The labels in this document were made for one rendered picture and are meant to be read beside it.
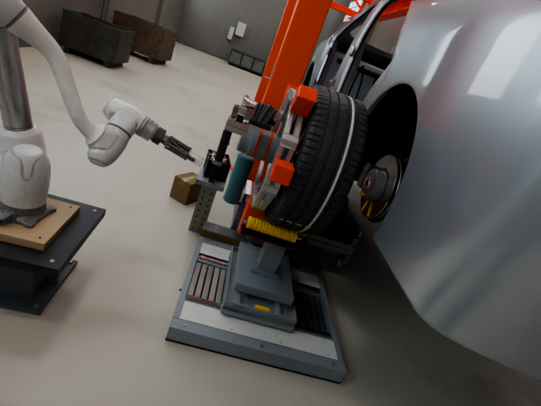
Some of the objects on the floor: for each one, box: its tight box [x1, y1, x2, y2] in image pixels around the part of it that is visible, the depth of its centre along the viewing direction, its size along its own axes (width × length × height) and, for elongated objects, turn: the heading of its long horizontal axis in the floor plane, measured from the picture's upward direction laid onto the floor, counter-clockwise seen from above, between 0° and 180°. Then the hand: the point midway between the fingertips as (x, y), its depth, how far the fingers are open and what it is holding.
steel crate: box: [59, 8, 134, 68], centre depth 635 cm, size 80×99×67 cm
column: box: [188, 186, 217, 234], centre depth 237 cm, size 10×10×42 cm
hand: (196, 158), depth 158 cm, fingers open, 5 cm apart
